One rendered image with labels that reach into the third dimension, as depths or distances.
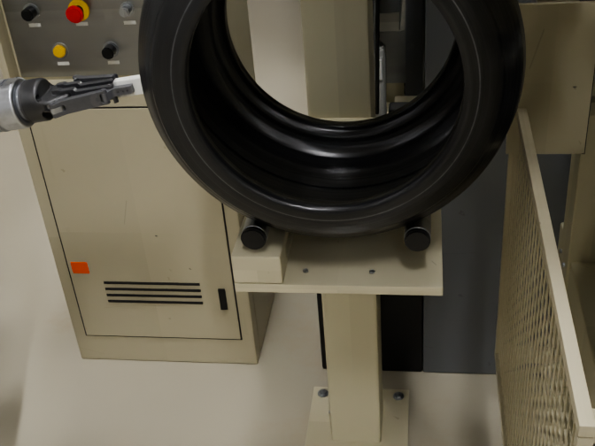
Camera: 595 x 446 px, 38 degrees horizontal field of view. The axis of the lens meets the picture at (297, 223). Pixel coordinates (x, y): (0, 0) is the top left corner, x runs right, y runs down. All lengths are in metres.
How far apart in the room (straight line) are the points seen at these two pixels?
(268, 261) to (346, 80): 0.43
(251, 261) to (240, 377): 1.07
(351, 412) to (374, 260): 0.75
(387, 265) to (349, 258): 0.07
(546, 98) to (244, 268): 0.64
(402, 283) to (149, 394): 1.21
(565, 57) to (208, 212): 1.05
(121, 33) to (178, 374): 1.02
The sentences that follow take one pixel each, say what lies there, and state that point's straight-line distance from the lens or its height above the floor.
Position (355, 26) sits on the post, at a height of 1.14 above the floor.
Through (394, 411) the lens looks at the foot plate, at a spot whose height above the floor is 0.01.
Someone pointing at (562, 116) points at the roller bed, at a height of 0.98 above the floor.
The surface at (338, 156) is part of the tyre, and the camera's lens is 1.64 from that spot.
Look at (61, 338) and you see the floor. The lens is 2.83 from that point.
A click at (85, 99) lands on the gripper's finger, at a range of 1.48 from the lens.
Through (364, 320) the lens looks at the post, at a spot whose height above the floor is 0.42.
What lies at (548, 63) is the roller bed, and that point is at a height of 1.09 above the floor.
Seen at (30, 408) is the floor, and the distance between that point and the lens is 2.62.
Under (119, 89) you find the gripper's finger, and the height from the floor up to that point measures 1.15.
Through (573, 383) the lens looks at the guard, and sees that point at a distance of 1.06.
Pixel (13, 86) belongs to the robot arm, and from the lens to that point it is 1.55.
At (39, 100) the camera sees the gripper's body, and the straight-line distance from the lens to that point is 1.53.
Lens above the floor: 1.72
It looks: 33 degrees down
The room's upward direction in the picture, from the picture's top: 5 degrees counter-clockwise
